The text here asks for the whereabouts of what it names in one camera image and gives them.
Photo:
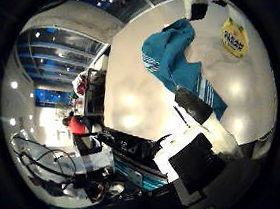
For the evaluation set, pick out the blue striped cloth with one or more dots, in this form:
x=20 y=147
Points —
x=170 y=59

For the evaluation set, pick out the blue wall screen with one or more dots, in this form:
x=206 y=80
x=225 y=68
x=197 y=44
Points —
x=50 y=97

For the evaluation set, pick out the teal striped box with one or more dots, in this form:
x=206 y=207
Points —
x=139 y=179

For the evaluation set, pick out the black equipment cart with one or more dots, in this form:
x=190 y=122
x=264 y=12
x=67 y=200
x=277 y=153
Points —
x=96 y=93

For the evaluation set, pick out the black machine base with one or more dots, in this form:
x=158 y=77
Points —
x=128 y=147

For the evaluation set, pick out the white spray bottle yellow label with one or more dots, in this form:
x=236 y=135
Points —
x=234 y=38

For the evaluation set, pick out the person in red shirt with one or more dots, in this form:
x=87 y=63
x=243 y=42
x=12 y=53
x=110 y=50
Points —
x=76 y=125

